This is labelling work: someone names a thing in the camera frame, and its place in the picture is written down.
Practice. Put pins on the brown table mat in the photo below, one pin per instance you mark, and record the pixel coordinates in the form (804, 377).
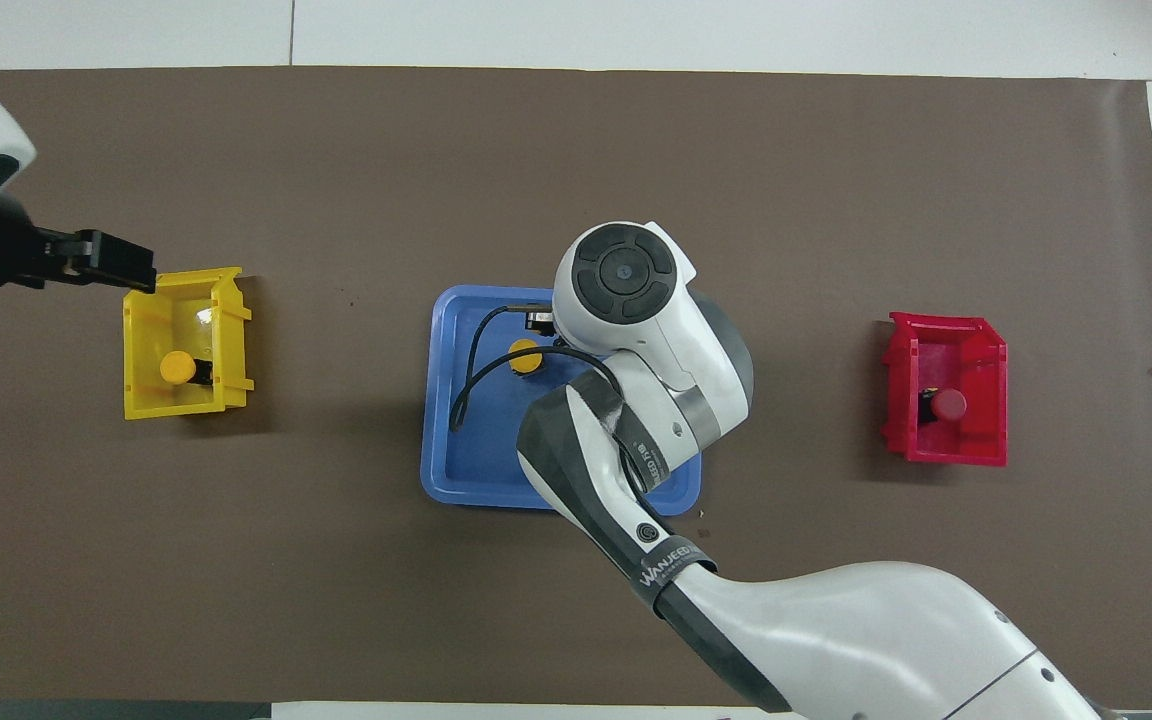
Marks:
(336, 550)

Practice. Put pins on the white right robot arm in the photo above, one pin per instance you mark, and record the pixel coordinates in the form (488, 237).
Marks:
(676, 340)

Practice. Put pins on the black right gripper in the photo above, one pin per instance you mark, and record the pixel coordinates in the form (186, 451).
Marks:
(539, 322)

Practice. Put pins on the blue plastic tray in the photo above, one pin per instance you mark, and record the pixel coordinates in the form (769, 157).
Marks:
(486, 460)

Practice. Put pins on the yellow plastic storage bin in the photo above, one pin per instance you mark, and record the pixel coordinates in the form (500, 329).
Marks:
(141, 330)

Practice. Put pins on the yellow push button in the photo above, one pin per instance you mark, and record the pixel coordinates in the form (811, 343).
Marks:
(524, 358)
(175, 367)

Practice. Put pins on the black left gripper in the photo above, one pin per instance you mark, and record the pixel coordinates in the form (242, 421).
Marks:
(121, 262)

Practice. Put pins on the red push button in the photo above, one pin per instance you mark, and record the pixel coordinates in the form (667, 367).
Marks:
(950, 404)

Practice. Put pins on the red plastic storage bin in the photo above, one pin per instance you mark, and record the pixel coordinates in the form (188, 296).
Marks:
(946, 350)

